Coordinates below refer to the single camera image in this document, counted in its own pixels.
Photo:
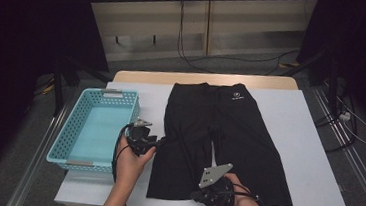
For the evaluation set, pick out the black stand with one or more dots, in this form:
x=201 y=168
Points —
x=332 y=82
x=59 y=88

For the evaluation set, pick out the light blue plastic basket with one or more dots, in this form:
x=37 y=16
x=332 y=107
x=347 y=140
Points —
x=101 y=132

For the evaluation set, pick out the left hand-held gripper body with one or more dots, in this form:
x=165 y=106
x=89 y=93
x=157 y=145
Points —
x=139 y=139

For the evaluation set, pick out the person's left hand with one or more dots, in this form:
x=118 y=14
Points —
x=128 y=171

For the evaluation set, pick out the black pants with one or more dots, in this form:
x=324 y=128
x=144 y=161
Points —
x=251 y=139

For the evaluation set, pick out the aluminium floor rail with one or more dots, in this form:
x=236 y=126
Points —
x=359 y=165
x=37 y=160

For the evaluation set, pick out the white power plug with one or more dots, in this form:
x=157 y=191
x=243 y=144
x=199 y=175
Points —
x=345 y=116

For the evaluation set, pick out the wooden table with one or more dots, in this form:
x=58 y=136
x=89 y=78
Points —
x=146 y=76

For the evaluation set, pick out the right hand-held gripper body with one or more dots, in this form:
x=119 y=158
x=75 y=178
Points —
x=219 y=195

